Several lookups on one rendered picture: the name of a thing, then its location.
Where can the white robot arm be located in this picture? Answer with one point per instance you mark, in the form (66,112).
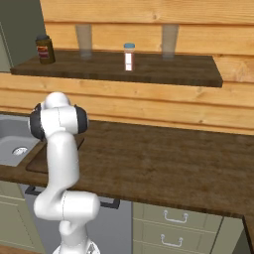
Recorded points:
(63,155)

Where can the dark wooden shelf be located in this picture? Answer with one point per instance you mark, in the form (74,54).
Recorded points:
(125,67)

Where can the white bottle with blue cap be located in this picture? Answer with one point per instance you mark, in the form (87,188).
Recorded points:
(128,57)

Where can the clear drinking glass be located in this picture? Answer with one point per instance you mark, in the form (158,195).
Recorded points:
(84,40)
(169,39)

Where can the green drawer front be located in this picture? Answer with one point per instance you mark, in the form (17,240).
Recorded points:
(177,214)
(175,238)

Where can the grey dishwasher door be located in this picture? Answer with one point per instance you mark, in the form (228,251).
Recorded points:
(122,228)

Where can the brown jar with red label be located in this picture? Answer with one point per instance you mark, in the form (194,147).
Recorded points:
(45,49)

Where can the grey sink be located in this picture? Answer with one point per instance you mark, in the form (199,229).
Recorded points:
(12,141)

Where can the green cupboard door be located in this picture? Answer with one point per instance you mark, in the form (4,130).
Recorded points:
(15,218)

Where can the green tall cupboard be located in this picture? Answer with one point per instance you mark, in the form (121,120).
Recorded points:
(16,33)

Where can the green cupboard panel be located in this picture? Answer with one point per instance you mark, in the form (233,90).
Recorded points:
(228,235)

